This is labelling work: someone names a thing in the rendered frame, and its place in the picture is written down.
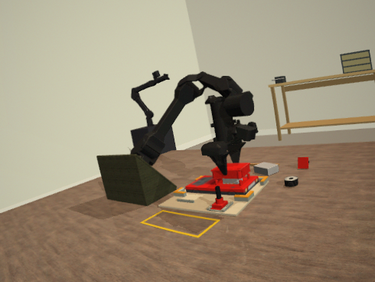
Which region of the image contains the red cube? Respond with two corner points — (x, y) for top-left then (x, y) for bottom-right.
(298, 157), (309, 169)

